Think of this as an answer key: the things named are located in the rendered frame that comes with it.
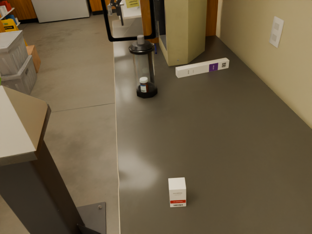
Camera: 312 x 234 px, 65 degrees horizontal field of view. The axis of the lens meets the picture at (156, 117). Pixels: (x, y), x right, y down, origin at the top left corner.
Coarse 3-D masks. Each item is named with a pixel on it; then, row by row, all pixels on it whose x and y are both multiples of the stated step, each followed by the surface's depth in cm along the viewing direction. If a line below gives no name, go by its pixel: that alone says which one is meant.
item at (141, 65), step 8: (152, 48) 100; (136, 56) 101; (144, 56) 100; (152, 56) 103; (136, 64) 103; (144, 64) 102; (152, 64) 105; (136, 72) 106; (144, 72) 105; (152, 72) 107; (136, 80) 109; (144, 80) 107; (152, 80) 109; (136, 88) 113; (144, 88) 109; (152, 88) 111
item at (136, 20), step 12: (108, 0) 144; (132, 0) 144; (144, 0) 144; (132, 12) 147; (144, 12) 147; (120, 24) 152; (132, 24) 152; (144, 24) 152; (120, 36) 156; (132, 36) 156
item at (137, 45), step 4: (140, 36) 99; (140, 40) 99; (144, 40) 103; (132, 44) 101; (136, 44) 101; (140, 44) 100; (144, 44) 100; (148, 44) 100; (132, 48) 100; (136, 48) 99; (140, 48) 99; (144, 48) 99; (148, 48) 99
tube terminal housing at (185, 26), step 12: (168, 0) 116; (180, 0) 117; (192, 0) 120; (204, 0) 130; (168, 12) 119; (180, 12) 120; (192, 12) 123; (204, 12) 134; (168, 24) 122; (180, 24) 123; (192, 24) 127; (204, 24) 138; (168, 36) 126; (180, 36) 127; (192, 36) 131; (204, 36) 143; (168, 48) 130; (180, 48) 131; (192, 48) 135; (204, 48) 148; (168, 60) 134; (180, 60) 135
